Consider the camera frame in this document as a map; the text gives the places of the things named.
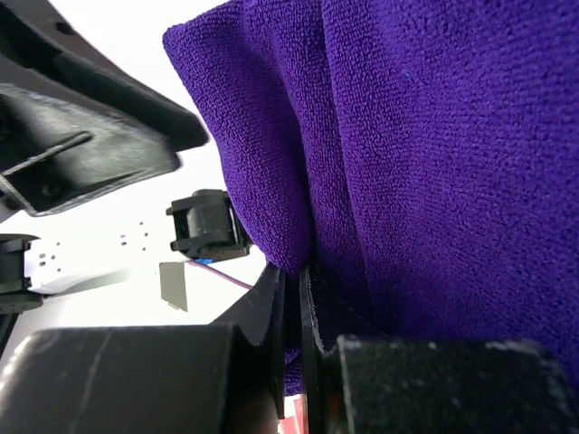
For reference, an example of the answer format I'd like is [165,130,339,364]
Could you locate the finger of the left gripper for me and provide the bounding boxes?
[1,1,209,152]
[1,83,180,216]

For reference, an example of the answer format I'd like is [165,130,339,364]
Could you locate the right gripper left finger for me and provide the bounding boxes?
[1,265,286,433]

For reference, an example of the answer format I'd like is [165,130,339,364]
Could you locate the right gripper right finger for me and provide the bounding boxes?
[299,267,578,433]

